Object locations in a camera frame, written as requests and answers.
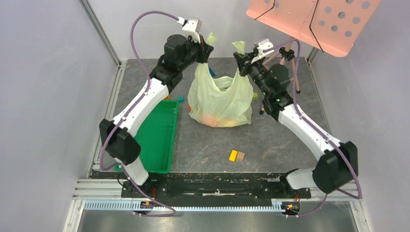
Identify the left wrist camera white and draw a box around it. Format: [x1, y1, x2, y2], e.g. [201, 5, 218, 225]
[177, 17, 202, 43]

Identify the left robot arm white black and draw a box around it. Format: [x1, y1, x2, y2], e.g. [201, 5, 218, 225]
[99, 34, 214, 197]

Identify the orange fake fruit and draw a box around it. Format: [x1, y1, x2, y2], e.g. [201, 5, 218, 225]
[200, 115, 218, 127]

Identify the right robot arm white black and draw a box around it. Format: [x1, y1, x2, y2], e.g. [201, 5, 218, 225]
[234, 52, 358, 197]

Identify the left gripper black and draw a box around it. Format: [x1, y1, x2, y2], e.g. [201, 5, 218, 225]
[178, 33, 213, 71]

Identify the pink music stand desk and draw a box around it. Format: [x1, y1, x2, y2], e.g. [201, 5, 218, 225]
[246, 0, 380, 57]

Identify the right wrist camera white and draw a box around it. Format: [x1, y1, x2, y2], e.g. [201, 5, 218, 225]
[251, 39, 274, 64]

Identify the blue lego brick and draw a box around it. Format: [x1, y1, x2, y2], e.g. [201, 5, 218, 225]
[208, 68, 216, 78]

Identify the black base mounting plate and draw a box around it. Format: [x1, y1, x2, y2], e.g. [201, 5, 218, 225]
[140, 173, 311, 207]

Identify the yellow fake fruit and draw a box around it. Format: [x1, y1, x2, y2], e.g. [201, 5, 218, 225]
[220, 118, 243, 128]

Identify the white cable duct strip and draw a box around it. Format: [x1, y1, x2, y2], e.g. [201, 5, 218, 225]
[83, 200, 289, 213]

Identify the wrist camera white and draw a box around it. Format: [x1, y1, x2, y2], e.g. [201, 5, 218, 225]
[177, 17, 202, 43]
[251, 39, 274, 64]

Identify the pale green plastic bag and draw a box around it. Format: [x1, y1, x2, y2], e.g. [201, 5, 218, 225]
[188, 32, 254, 128]

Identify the pink tripod stand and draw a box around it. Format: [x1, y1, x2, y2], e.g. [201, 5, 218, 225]
[259, 36, 301, 115]

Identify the yellow block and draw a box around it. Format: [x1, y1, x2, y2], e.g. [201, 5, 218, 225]
[229, 150, 238, 162]

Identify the brown wooden block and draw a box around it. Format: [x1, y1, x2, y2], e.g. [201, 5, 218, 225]
[236, 152, 245, 161]

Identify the green plastic tray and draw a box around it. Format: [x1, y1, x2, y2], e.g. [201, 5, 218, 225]
[134, 100, 179, 174]

